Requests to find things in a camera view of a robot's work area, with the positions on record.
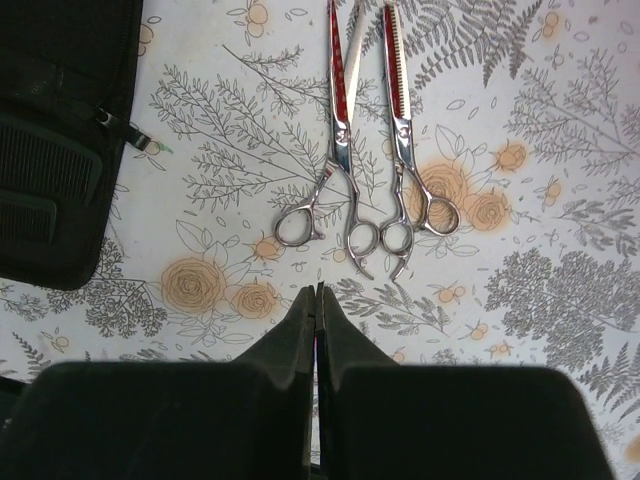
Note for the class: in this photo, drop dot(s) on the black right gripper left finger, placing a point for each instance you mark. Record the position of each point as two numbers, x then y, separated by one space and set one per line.
249 418

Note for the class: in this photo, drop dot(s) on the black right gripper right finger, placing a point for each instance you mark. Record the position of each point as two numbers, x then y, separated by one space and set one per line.
382 420

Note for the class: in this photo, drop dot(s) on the silver straight scissors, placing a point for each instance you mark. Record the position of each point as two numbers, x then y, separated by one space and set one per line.
342 145

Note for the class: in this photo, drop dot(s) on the silver thinning scissors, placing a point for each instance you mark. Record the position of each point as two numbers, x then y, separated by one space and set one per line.
439 215

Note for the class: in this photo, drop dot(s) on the black tail comb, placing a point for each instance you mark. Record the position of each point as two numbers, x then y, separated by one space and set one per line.
27 217

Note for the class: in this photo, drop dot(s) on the black zippered tool case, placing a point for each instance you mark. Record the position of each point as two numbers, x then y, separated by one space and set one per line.
68 73

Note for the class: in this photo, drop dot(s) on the black wide tooth comb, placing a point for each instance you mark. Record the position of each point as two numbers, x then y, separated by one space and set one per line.
38 160

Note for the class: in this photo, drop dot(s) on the floral patterned table mat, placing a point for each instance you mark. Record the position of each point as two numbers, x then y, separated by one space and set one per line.
525 115

